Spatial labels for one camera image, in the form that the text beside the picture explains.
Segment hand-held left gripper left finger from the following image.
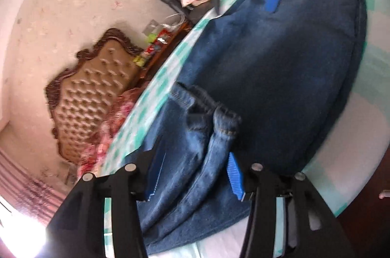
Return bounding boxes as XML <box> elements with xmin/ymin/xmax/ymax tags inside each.
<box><xmin>46</xmin><ymin>149</ymin><xmax>167</xmax><ymax>258</ymax></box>

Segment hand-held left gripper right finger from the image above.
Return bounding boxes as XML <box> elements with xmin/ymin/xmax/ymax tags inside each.
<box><xmin>227</xmin><ymin>152</ymin><xmax>358</xmax><ymax>258</ymax></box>

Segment blue denim pants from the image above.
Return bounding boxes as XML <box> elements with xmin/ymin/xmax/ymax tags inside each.
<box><xmin>137</xmin><ymin>0</ymin><xmax>368</xmax><ymax>255</ymax></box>

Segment red floral pillow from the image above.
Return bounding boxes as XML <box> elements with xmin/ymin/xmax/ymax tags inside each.
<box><xmin>76</xmin><ymin>87</ymin><xmax>144</xmax><ymax>179</ymax></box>

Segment red packet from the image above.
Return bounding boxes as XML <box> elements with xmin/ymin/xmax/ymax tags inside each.
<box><xmin>146</xmin><ymin>43</ymin><xmax>163</xmax><ymax>55</ymax></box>

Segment dark wooden nightstand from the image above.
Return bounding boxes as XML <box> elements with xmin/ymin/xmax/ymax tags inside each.
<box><xmin>138</xmin><ymin>22</ymin><xmax>194</xmax><ymax>85</ymax></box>

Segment tufted leather carved headboard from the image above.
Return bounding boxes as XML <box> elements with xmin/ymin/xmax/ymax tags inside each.
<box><xmin>46</xmin><ymin>28</ymin><xmax>144</xmax><ymax>167</ymax></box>

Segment green white checked tablecloth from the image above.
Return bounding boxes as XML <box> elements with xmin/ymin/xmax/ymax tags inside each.
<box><xmin>100</xmin><ymin>0</ymin><xmax>390</xmax><ymax>258</ymax></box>

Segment pink striped curtain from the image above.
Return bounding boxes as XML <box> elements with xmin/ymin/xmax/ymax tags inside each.
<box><xmin>0</xmin><ymin>148</ymin><xmax>70</xmax><ymax>228</ymax></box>

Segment grey wall socket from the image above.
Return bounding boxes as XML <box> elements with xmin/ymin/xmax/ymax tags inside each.
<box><xmin>143</xmin><ymin>20</ymin><xmax>159</xmax><ymax>34</ymax></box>

